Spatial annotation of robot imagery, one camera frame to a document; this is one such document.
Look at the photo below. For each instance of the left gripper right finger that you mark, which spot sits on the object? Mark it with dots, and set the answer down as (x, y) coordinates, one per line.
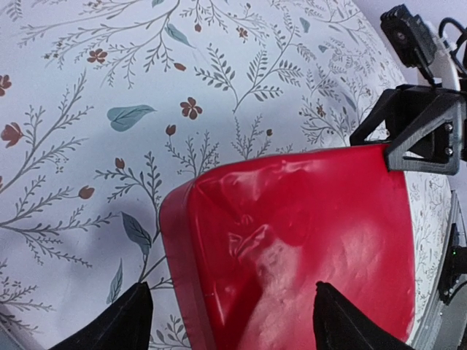
(339, 324)

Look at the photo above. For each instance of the red chocolate box base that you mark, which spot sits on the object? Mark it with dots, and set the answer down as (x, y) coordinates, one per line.
(181, 259)

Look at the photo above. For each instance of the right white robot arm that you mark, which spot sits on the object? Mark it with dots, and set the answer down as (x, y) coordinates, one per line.
(446, 71)

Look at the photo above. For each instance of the front aluminium rail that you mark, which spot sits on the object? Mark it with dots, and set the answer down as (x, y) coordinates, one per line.
(443, 323)

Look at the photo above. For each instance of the red box lid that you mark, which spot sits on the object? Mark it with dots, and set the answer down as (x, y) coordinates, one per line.
(266, 231)

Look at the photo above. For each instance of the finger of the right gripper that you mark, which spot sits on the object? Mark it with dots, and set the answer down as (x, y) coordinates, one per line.
(434, 142)
(406, 110)

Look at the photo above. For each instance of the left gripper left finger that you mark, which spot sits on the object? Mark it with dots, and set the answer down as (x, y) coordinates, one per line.
(126, 324)

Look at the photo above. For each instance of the floral tablecloth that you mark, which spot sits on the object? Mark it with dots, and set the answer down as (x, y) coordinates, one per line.
(108, 106)

